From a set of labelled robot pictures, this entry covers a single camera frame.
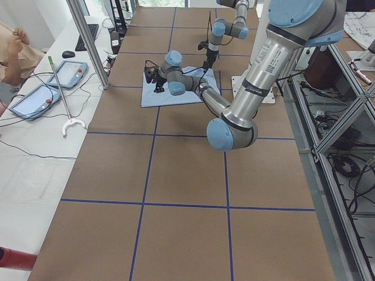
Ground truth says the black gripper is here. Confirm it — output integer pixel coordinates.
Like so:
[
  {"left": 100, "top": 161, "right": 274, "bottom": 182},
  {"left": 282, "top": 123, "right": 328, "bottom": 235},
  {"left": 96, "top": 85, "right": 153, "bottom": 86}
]
[
  {"left": 197, "top": 40, "right": 219, "bottom": 71},
  {"left": 144, "top": 66, "right": 166, "bottom": 93}
]

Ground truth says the light blue t-shirt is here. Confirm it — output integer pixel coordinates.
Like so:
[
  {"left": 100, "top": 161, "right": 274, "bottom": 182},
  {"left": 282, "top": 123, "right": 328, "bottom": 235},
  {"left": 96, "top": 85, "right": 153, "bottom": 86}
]
[{"left": 141, "top": 66, "right": 220, "bottom": 108}]

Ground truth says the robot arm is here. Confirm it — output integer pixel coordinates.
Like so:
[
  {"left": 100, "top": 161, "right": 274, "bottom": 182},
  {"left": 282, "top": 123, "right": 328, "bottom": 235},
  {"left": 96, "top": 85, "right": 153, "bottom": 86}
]
[
  {"left": 197, "top": 0, "right": 254, "bottom": 70},
  {"left": 144, "top": 1, "right": 346, "bottom": 152}
]

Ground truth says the far teach pendant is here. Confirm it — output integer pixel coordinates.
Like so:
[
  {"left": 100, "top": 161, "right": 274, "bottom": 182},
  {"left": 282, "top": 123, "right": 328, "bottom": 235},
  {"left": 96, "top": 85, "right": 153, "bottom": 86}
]
[{"left": 53, "top": 60, "right": 88, "bottom": 90}]

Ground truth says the teach pendant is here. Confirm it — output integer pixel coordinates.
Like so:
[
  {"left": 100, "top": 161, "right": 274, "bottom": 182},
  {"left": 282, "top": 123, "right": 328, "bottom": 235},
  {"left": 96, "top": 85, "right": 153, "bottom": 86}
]
[
  {"left": 53, "top": 60, "right": 88, "bottom": 90},
  {"left": 9, "top": 84, "right": 61, "bottom": 121}
]

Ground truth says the black keyboard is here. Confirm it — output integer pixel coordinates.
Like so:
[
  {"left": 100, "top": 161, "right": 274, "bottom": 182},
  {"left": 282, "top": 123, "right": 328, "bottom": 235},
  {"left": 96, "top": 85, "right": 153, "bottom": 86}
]
[{"left": 74, "top": 23, "right": 100, "bottom": 52}]

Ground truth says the white reach grabber stick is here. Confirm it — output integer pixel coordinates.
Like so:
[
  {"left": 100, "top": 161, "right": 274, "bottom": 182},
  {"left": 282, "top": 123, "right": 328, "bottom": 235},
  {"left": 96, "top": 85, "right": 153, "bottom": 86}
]
[{"left": 48, "top": 56, "right": 86, "bottom": 138}]

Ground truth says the black computer mouse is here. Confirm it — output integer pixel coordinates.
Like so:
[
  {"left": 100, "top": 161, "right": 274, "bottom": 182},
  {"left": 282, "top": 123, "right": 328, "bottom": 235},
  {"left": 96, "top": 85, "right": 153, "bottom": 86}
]
[{"left": 62, "top": 50, "right": 76, "bottom": 59}]

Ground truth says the near teach pendant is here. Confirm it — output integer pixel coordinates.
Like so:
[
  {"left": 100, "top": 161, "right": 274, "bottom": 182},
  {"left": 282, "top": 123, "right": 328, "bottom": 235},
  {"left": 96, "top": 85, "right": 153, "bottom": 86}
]
[{"left": 9, "top": 84, "right": 61, "bottom": 121}]

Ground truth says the seated person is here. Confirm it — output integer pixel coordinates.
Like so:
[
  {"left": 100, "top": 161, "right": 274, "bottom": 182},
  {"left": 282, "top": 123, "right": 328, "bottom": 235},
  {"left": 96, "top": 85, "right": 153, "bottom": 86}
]
[{"left": 1, "top": 22, "right": 45, "bottom": 87}]

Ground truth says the red fire extinguisher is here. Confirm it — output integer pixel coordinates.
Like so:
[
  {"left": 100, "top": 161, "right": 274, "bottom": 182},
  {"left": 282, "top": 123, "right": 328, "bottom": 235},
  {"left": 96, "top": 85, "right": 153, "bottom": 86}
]
[{"left": 1, "top": 247, "right": 38, "bottom": 271}]

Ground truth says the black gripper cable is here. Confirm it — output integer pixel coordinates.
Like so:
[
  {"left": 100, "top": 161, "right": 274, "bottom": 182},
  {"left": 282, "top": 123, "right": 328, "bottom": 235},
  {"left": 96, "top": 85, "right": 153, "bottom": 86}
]
[
  {"left": 206, "top": 11, "right": 235, "bottom": 47},
  {"left": 145, "top": 60, "right": 212, "bottom": 88}
]

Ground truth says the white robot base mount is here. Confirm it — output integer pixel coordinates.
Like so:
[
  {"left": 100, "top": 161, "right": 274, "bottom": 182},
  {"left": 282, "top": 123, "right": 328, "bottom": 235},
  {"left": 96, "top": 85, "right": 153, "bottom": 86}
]
[{"left": 231, "top": 0, "right": 277, "bottom": 104}]

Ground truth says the aluminium frame post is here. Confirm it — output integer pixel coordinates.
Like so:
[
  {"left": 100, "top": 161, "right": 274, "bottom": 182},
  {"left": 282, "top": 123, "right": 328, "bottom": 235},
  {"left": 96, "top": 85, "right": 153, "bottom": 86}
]
[{"left": 66, "top": 0, "right": 109, "bottom": 90}]

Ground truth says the aluminium frame rack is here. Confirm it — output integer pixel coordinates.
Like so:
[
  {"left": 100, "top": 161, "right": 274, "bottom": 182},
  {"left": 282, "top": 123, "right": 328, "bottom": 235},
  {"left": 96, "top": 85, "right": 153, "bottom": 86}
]
[{"left": 284, "top": 42, "right": 374, "bottom": 280}]

